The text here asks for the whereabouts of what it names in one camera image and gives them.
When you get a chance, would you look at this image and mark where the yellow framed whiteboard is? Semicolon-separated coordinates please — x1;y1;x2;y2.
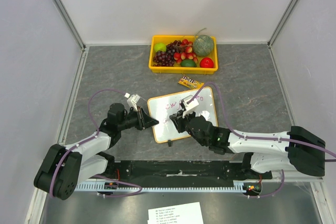
148;87;218;144

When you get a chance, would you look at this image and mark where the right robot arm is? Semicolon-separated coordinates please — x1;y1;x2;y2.
170;111;325;179

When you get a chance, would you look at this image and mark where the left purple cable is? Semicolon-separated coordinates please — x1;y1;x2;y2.
49;89;144;199

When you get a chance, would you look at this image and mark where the red tomato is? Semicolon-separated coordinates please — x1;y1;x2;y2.
199;57;214;68

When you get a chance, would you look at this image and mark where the yellow candy packet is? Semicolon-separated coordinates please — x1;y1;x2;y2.
178;75;204;90

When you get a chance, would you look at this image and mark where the dark purple grape bunch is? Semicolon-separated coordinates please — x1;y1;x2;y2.
153;41;176;67

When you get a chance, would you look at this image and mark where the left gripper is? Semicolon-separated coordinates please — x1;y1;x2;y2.
118;106;159;131

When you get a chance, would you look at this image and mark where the green netted melon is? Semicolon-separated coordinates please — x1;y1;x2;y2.
193;28;215;57

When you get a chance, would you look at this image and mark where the white printed paper sheet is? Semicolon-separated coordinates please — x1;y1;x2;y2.
148;202;204;224

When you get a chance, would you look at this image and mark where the green apple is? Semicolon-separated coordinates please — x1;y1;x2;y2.
154;42;166;52

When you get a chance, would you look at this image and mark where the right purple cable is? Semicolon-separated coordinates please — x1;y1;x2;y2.
187;82;336;198

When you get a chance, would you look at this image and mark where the grey slotted cable duct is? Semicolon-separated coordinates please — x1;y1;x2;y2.
75;179;257;193

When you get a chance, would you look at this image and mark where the purple cable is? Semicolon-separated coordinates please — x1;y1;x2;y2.
187;82;336;198
49;89;144;199

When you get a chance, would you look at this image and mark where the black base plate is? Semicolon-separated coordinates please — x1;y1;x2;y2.
102;161;272;188

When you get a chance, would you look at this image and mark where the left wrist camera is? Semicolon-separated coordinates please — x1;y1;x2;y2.
124;93;141;111

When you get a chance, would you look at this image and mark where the green avocado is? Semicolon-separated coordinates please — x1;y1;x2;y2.
180;59;197;68

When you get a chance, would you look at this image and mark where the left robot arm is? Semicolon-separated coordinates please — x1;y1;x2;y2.
33;103;159;200

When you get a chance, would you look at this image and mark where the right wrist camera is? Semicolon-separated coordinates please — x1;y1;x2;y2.
180;95;199;118

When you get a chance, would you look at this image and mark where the red grape bunch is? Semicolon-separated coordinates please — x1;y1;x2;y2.
172;39;198;66

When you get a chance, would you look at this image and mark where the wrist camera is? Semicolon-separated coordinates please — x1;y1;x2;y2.
180;95;199;118
124;93;141;111

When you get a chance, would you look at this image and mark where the yellow plastic tray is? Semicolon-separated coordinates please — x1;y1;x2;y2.
148;35;218;74

